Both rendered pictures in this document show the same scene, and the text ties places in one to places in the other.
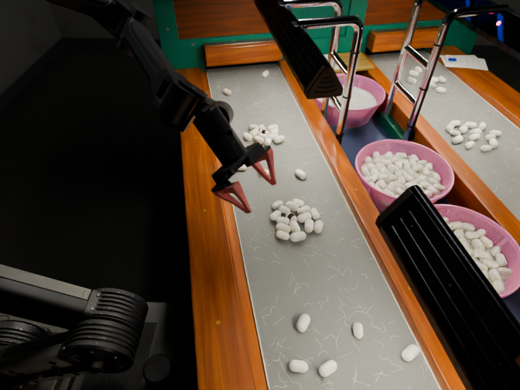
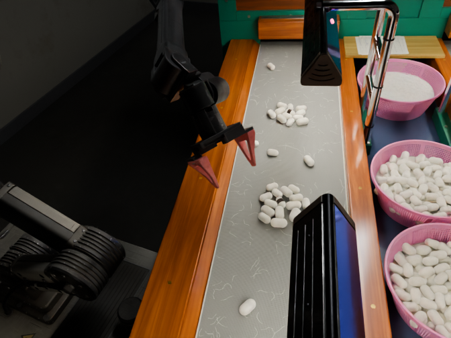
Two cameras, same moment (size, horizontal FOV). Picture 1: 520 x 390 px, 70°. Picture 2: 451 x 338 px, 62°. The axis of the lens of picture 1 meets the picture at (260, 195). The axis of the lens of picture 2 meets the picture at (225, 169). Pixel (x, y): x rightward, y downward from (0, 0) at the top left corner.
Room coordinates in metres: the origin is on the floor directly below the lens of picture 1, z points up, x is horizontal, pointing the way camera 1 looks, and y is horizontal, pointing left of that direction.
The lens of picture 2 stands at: (0.03, -0.22, 1.47)
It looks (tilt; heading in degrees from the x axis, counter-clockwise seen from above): 44 degrees down; 26
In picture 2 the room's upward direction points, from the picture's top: 7 degrees counter-clockwise
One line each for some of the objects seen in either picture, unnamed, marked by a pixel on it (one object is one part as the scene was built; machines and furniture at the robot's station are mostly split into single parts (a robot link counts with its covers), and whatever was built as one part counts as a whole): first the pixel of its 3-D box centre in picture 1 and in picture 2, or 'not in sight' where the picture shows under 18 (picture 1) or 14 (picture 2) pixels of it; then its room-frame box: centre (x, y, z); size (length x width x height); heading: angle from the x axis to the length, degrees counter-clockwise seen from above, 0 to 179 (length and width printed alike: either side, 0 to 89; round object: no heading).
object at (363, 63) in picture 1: (328, 63); (390, 46); (1.44, -0.28, 0.77); 0.33 x 0.15 x 0.01; 101
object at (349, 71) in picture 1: (312, 86); (344, 70); (1.02, -0.16, 0.90); 0.20 x 0.19 x 0.45; 11
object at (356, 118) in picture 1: (345, 101); (396, 91); (1.23, -0.32, 0.72); 0.27 x 0.27 x 0.10
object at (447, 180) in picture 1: (399, 179); (422, 188); (0.79, -0.40, 0.72); 0.27 x 0.27 x 0.10
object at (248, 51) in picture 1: (243, 51); (297, 27); (1.43, 0.07, 0.83); 0.30 x 0.06 x 0.07; 101
